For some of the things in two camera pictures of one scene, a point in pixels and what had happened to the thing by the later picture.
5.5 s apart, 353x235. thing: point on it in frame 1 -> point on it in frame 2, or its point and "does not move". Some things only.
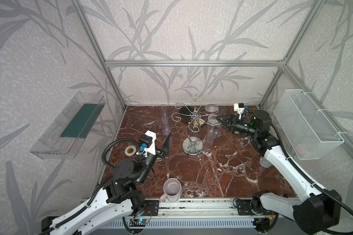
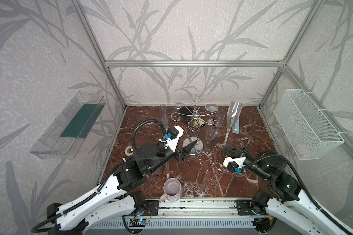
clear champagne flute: [212, 108] does not move
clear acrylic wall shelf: [63, 137] does not move
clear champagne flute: [214, 120] -> [233, 113]
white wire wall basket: [309, 135] does not move
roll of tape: [126, 151] does not move
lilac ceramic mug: [172, 188] does not move
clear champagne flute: [164, 119] does not move
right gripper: [231, 125] -> [241, 154]
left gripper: [158, 153] -> [179, 155]
